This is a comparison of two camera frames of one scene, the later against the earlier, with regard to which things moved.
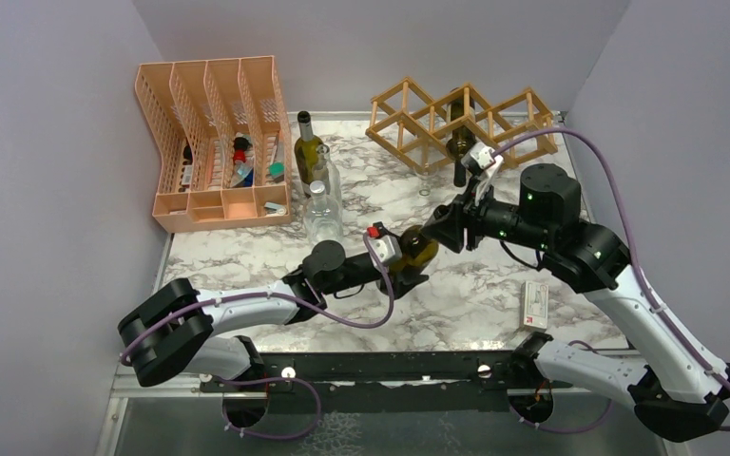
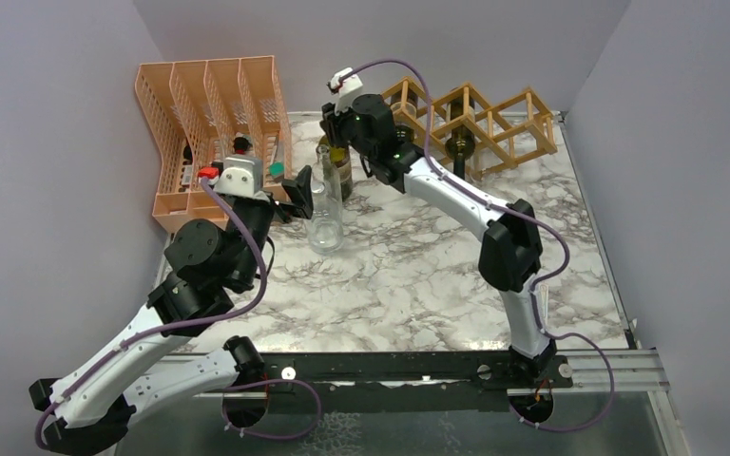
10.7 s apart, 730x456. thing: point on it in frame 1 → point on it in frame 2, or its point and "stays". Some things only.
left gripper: [403, 280] → [299, 191]
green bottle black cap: [463, 122] stays
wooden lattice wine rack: [519, 128] stays
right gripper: [448, 226] → [330, 122]
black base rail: [383, 384] stays
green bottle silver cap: [309, 154] → [340, 159]
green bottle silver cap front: [417, 249] → [403, 119]
